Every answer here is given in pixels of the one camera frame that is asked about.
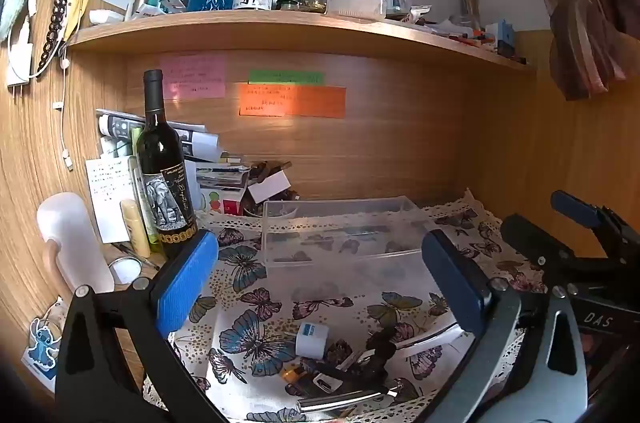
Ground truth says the blue cartoon sticker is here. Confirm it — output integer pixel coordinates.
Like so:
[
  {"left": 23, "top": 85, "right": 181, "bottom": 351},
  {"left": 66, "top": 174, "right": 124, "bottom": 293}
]
[{"left": 21, "top": 303, "right": 64, "bottom": 385}]

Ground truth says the butterfly print tablecloth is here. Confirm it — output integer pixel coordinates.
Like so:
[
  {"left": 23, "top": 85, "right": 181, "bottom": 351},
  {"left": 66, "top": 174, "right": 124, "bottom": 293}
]
[{"left": 142, "top": 188, "right": 551, "bottom": 423}]

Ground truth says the clear jar of sticks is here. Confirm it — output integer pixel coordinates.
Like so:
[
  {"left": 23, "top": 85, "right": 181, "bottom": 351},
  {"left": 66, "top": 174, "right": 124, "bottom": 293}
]
[{"left": 457, "top": 0, "right": 483, "bottom": 29}]

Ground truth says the white plastic bottle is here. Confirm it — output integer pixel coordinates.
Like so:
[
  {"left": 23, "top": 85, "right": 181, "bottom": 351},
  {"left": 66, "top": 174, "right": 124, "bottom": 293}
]
[{"left": 36, "top": 193, "right": 116, "bottom": 295}]

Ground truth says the white ear thermometer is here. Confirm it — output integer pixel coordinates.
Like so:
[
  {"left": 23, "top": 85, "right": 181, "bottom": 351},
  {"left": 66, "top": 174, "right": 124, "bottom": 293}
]
[{"left": 395, "top": 323, "right": 476, "bottom": 360}]

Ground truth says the round silver tin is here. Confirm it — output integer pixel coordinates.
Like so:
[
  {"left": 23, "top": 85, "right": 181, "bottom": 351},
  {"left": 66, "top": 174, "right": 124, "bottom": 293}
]
[{"left": 107, "top": 255, "right": 144, "bottom": 287}]

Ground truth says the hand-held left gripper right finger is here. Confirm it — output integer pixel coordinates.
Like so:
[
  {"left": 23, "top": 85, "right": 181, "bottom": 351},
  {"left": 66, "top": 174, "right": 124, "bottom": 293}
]
[{"left": 421, "top": 229, "right": 588, "bottom": 423}]

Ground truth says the yellow tube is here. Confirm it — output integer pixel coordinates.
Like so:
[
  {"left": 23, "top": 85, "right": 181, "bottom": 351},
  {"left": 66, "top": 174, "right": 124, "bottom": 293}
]
[{"left": 120, "top": 199, "right": 151, "bottom": 258}]

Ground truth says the silver metal tube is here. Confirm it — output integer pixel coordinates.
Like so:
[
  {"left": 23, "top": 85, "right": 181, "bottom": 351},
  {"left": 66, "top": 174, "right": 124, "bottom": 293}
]
[{"left": 297, "top": 387, "right": 392, "bottom": 414}]

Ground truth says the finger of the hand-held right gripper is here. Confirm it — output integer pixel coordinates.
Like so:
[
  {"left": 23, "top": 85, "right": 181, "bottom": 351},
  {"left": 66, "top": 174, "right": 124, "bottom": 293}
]
[
  {"left": 551, "top": 190, "right": 640, "bottom": 256},
  {"left": 501, "top": 214, "right": 601, "bottom": 274}
]

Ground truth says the clear plastic box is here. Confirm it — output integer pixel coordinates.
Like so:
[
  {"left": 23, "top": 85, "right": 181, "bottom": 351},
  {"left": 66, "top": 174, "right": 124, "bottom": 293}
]
[{"left": 261, "top": 196, "right": 441, "bottom": 276}]

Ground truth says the small white jar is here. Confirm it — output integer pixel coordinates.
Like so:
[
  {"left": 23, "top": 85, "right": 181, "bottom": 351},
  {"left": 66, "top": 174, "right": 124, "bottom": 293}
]
[{"left": 295, "top": 322, "right": 331, "bottom": 360}]

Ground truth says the handwritten white paper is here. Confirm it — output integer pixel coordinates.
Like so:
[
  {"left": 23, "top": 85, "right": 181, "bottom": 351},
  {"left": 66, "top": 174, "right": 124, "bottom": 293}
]
[{"left": 85, "top": 157, "right": 139, "bottom": 244}]

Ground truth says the pink sticky note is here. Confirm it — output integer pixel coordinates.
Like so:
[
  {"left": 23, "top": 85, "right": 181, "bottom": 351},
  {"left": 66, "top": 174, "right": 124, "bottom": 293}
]
[{"left": 160, "top": 54, "right": 227, "bottom": 100}]

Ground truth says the stack of books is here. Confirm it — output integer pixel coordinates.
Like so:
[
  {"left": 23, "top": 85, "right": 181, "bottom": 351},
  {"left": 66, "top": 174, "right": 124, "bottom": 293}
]
[{"left": 195, "top": 150, "right": 252, "bottom": 216}]

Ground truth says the white charger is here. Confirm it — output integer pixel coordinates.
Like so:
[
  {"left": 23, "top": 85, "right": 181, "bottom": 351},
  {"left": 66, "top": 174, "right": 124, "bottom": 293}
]
[{"left": 6, "top": 43, "right": 35, "bottom": 89}]

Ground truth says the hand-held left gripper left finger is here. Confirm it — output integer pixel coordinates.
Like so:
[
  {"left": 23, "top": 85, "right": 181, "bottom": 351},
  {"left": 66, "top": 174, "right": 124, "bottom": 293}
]
[{"left": 54, "top": 229, "right": 231, "bottom": 423}]

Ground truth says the black cylindrical tool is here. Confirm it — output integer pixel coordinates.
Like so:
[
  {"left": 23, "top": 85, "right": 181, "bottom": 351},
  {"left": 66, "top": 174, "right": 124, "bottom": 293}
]
[{"left": 300, "top": 355, "right": 347, "bottom": 394}]

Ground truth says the small white card box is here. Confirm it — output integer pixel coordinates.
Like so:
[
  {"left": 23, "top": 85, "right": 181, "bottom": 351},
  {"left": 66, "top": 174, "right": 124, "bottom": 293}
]
[{"left": 247, "top": 169, "right": 292, "bottom": 204}]

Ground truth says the rolled magazine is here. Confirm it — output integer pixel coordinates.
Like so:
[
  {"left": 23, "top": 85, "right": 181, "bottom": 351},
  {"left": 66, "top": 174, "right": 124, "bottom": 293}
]
[{"left": 96, "top": 108, "right": 221, "bottom": 162}]

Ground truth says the white cable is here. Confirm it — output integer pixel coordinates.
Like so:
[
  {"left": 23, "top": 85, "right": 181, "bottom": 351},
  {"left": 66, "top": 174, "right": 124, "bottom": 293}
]
[{"left": 52, "top": 53, "right": 76, "bottom": 172}]

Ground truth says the white plastic case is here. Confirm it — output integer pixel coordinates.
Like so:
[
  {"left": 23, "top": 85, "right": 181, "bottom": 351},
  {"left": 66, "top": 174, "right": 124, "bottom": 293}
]
[{"left": 326, "top": 0, "right": 388, "bottom": 19}]

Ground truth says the orange paper note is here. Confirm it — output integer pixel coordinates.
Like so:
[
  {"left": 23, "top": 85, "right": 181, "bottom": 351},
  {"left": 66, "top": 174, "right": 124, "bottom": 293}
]
[{"left": 238, "top": 84, "right": 347, "bottom": 119}]

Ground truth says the green paper note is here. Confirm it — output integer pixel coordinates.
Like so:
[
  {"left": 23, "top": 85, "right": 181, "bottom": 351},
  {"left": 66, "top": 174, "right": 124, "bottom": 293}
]
[{"left": 248, "top": 69, "right": 325, "bottom": 86}]

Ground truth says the dark wine bottle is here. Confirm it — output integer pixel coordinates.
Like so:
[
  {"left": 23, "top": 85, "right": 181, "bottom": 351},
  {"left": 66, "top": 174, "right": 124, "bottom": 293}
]
[{"left": 136, "top": 69, "right": 197, "bottom": 260}]

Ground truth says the wooden shelf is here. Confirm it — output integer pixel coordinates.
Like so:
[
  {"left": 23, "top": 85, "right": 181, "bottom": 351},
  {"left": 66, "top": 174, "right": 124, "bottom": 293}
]
[{"left": 65, "top": 10, "right": 538, "bottom": 71}]

